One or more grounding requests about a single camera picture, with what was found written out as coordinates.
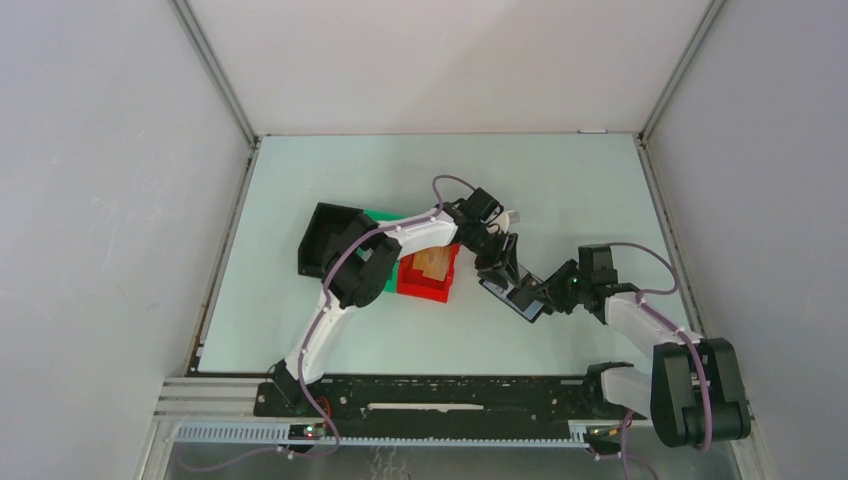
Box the black plastic bin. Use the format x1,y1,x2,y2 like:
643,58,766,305
297,202,364,278

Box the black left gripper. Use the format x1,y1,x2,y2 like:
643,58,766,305
464,224,521,291

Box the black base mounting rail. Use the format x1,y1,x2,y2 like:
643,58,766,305
156,372,657,450

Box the green plastic bin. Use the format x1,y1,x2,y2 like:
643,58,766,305
364,209,403,294

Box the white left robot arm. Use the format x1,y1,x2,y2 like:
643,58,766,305
272,188,521,417

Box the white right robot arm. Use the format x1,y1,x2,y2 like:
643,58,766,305
521,244,752,450

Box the orange cards in red bin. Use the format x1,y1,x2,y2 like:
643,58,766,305
412,247,453,281

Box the red plastic bin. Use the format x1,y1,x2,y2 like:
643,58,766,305
396,245,459,303

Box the black leather card holder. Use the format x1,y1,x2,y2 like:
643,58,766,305
479,264,552,323

